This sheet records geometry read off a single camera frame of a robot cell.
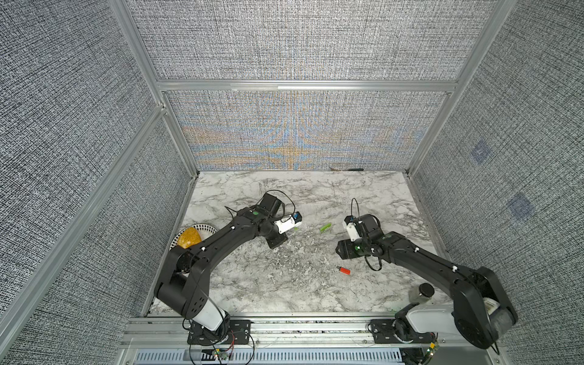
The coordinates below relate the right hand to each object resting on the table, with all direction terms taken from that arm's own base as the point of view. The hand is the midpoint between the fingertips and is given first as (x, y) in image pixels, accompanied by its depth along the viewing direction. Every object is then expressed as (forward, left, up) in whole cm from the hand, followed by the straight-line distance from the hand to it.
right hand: (343, 243), depth 87 cm
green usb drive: (+11, +5, -7) cm, 14 cm away
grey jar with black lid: (-19, -22, +2) cm, 29 cm away
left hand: (+2, +22, +4) cm, 22 cm away
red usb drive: (-8, 0, -7) cm, 10 cm away
